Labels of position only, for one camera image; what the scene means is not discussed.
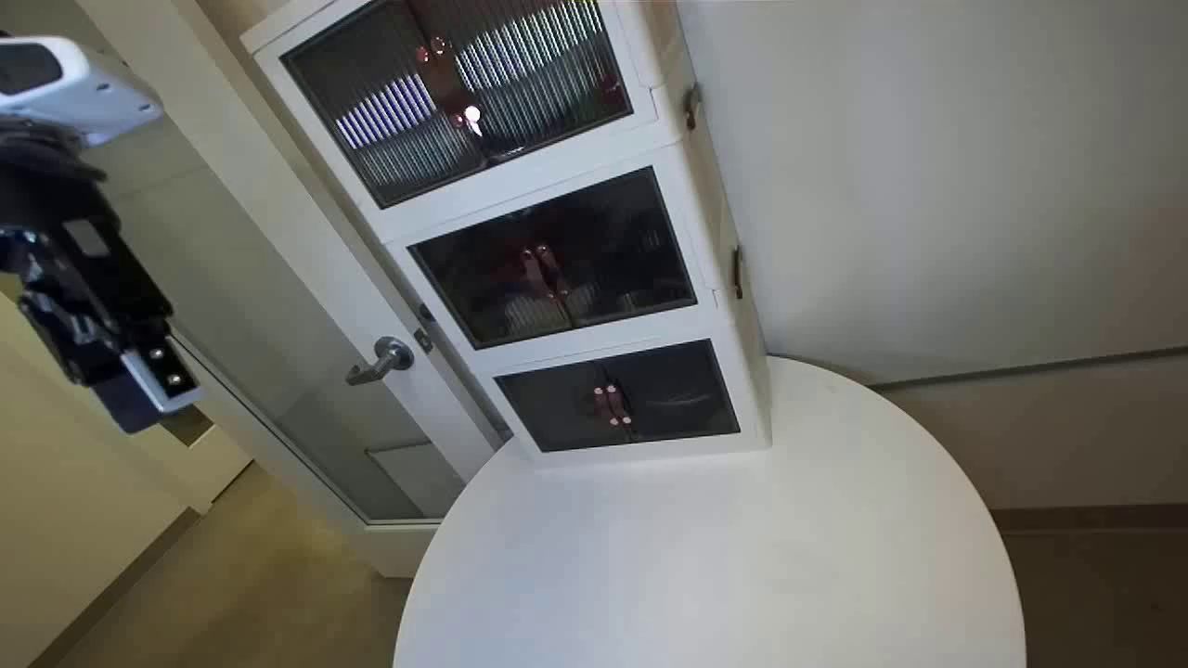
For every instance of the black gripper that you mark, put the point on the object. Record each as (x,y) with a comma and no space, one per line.
(76,291)

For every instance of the ribbed translucent cabinet door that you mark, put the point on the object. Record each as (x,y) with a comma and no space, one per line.
(682,394)
(477,291)
(557,413)
(557,60)
(633,244)
(358,112)

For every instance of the white room door with glass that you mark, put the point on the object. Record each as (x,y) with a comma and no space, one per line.
(322,259)

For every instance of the white three-tier cabinet frame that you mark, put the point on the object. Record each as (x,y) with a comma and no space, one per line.
(579,153)

